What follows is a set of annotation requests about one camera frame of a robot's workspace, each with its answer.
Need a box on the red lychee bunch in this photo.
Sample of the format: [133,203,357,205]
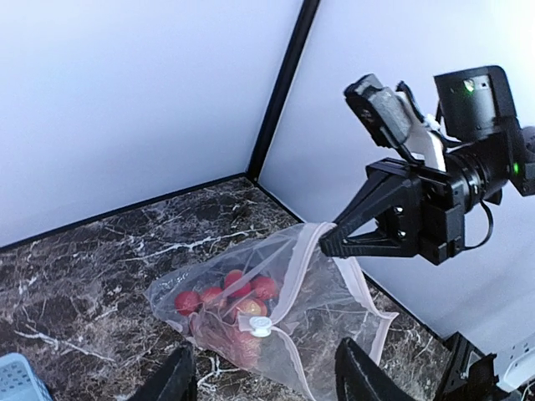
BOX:
[174,269,278,368]

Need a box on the black motor box right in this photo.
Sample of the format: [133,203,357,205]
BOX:
[434,65,519,143]

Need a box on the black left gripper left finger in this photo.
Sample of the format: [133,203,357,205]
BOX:
[128,343,197,401]

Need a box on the black enclosure frame post right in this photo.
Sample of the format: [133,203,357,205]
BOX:
[246,0,321,182]

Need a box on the clear zip top bag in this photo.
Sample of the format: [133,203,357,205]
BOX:
[146,223,395,400]

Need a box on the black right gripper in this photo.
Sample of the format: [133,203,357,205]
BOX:
[319,156,502,266]

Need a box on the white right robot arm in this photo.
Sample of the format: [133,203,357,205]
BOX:
[319,127,534,266]

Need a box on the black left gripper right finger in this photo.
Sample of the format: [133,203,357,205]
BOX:
[335,338,412,401]

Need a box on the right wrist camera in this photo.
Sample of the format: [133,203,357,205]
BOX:
[344,74,446,172]

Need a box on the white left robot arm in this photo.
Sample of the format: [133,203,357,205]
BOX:
[130,333,534,400]

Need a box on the blue perforated plastic basket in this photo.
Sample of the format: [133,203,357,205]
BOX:
[0,353,53,401]

